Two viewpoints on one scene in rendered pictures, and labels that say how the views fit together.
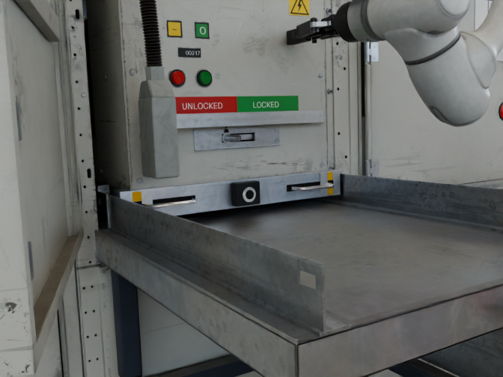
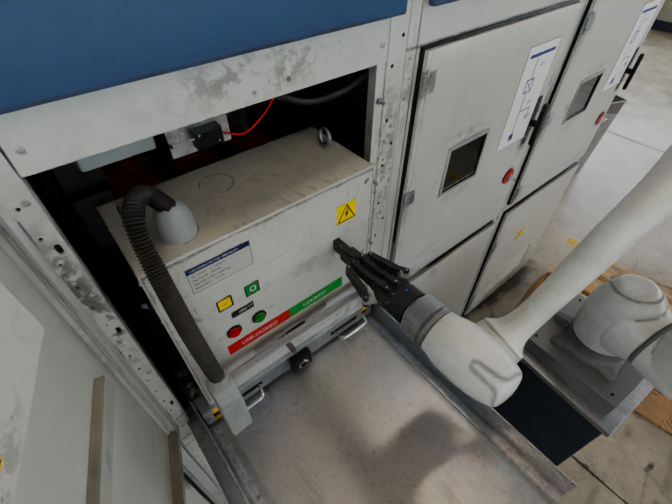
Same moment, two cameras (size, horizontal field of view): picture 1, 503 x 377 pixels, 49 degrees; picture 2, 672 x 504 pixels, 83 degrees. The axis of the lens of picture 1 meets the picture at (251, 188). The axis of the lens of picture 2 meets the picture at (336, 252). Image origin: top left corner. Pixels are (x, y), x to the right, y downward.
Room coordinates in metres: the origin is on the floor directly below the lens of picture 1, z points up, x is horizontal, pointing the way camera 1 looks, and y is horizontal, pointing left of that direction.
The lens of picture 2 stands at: (0.65, -0.01, 1.83)
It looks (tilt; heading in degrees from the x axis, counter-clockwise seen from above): 45 degrees down; 352
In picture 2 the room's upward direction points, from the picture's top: straight up
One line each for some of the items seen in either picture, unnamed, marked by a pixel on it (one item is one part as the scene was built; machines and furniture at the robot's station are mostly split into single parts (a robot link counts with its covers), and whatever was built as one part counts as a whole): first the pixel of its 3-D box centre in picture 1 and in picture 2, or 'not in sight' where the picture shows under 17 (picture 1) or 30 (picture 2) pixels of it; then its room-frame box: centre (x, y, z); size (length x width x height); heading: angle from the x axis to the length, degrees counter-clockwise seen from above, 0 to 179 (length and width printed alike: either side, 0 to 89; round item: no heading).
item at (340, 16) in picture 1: (346, 23); (396, 295); (1.09, -0.19, 1.23); 0.09 x 0.08 x 0.07; 31
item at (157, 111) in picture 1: (157, 129); (228, 399); (1.02, 0.17, 1.04); 0.08 x 0.05 x 0.17; 31
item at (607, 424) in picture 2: not in sight; (583, 354); (1.14, -0.88, 0.74); 0.36 x 0.36 x 0.02; 26
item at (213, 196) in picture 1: (237, 192); (293, 350); (1.20, 0.03, 0.89); 0.54 x 0.05 x 0.06; 121
